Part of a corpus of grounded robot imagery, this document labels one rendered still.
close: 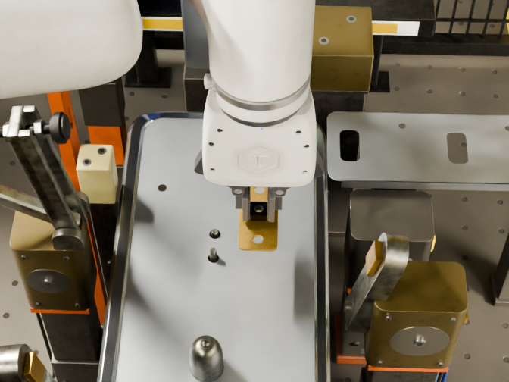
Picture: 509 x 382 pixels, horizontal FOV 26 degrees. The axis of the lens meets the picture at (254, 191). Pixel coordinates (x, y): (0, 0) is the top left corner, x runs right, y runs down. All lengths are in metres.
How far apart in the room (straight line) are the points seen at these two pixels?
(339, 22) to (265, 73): 0.43
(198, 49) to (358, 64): 0.19
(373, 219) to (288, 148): 0.27
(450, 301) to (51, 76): 0.50
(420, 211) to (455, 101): 0.51
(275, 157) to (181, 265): 0.22
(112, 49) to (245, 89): 0.16
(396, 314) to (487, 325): 0.42
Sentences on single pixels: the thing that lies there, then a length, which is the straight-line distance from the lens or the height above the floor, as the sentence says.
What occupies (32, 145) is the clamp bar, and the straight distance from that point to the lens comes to 0.99.
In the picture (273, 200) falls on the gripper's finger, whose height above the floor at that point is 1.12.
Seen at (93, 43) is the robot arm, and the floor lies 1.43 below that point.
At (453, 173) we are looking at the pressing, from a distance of 1.23.
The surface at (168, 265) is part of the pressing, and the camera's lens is 1.14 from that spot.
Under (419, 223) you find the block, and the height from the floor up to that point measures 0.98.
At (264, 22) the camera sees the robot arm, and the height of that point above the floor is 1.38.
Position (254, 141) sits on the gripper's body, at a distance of 0.95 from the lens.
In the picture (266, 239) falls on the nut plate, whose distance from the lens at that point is 1.06.
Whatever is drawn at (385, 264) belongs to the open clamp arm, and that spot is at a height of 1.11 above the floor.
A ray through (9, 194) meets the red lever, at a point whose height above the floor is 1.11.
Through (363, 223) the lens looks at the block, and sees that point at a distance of 1.20.
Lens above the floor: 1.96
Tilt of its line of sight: 53 degrees down
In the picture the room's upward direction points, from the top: straight up
